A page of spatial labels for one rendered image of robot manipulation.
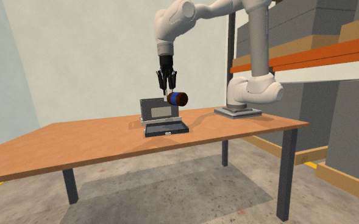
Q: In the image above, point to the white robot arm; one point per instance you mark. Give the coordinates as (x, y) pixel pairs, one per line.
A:
(261, 88)

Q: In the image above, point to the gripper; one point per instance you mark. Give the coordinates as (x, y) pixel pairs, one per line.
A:
(166, 71)

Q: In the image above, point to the brown and blue bottle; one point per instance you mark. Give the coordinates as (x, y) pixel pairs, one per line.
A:
(177, 99)

